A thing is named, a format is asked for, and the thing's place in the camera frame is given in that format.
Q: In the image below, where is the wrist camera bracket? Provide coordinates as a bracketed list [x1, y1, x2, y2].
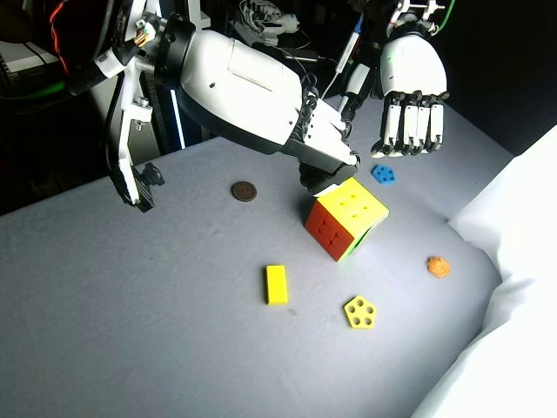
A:
[104, 60, 166, 214]

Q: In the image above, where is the brown round sandwich cookie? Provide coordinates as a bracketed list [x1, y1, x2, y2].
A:
[231, 180, 258, 203]

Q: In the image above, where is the orange swirl toy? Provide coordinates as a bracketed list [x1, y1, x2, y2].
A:
[426, 255, 452, 279]

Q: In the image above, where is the tangled white cable bundle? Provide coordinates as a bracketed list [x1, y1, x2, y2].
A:
[230, 0, 301, 47]

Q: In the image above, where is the grey table cloth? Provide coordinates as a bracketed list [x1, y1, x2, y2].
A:
[0, 93, 514, 418]

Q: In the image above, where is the yellow pentagon block with holes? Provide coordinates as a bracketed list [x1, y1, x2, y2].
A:
[343, 294, 377, 330]

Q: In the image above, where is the yellow rectangular block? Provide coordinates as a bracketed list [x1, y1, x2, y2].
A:
[265, 264, 290, 307]

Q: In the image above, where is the white backdrop cloth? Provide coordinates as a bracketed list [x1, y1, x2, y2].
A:
[408, 124, 557, 418]

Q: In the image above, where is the colourful puzzle cube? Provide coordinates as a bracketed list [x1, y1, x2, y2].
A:
[304, 176, 391, 263]

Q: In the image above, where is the blue pentagon block with holes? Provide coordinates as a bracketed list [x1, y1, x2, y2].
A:
[370, 164, 398, 185]

